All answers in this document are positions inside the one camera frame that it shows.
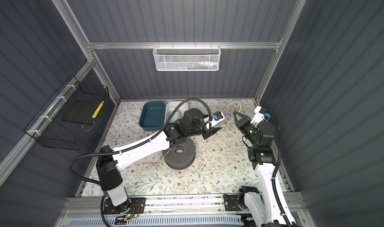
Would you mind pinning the grey perforated cable spool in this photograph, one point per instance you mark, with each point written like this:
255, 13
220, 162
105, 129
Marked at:
180, 156

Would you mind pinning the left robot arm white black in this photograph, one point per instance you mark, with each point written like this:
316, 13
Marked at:
175, 140

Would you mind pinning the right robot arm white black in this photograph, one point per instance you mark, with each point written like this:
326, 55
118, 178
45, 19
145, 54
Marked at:
267, 204

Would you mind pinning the yellow marker pen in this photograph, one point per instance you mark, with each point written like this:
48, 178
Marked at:
97, 110

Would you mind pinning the items inside white basket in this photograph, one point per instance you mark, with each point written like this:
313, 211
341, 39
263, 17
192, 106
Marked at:
204, 65

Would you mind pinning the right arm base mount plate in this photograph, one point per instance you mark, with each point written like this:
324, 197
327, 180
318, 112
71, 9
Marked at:
234, 203

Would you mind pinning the white mesh wall basket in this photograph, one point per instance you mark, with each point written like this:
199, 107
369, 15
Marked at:
167, 56

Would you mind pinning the white plastic bin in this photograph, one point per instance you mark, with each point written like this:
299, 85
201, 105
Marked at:
170, 108

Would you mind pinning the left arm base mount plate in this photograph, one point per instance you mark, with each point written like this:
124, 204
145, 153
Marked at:
132, 206

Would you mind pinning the black wire wall basket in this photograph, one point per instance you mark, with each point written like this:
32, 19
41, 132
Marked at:
67, 124

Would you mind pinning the teal plastic bin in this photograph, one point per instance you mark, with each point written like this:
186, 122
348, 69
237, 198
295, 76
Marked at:
152, 116

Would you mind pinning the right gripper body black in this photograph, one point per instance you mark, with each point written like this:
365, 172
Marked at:
248, 129

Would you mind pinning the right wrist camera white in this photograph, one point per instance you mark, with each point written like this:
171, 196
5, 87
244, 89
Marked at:
261, 115

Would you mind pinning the white slotted cable duct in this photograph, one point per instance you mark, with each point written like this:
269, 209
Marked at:
178, 221

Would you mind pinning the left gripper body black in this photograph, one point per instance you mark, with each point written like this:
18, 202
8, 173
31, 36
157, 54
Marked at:
207, 133

